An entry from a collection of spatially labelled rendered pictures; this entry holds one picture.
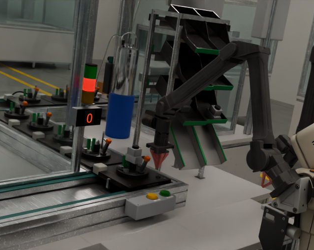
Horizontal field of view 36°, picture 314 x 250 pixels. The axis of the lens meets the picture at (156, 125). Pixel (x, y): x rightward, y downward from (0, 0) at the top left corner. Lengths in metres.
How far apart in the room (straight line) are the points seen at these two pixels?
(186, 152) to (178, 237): 0.52
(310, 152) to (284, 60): 10.14
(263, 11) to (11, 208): 2.34
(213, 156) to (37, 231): 1.02
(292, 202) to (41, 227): 0.80
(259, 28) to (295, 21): 8.20
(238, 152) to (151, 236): 1.83
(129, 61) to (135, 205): 1.29
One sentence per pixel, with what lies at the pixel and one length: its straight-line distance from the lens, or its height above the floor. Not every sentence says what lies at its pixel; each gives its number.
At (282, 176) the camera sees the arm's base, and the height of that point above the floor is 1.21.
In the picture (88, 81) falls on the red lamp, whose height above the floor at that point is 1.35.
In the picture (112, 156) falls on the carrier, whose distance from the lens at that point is 2.27.
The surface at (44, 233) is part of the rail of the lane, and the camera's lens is 1.66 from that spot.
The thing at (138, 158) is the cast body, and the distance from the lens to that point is 2.02.
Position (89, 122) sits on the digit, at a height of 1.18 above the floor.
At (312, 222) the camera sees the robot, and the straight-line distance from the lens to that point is 1.74.
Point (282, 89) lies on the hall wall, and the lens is 11.78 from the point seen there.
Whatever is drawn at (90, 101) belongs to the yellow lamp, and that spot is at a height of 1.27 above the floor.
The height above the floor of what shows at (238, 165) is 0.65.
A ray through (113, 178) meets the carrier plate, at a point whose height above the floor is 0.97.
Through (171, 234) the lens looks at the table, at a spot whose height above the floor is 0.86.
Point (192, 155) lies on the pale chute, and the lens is 2.23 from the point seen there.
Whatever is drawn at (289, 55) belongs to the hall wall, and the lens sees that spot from 11.70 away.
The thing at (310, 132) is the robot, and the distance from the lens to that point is 1.66.
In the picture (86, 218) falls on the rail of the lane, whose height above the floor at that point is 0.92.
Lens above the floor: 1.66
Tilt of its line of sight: 13 degrees down
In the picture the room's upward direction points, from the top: 8 degrees clockwise
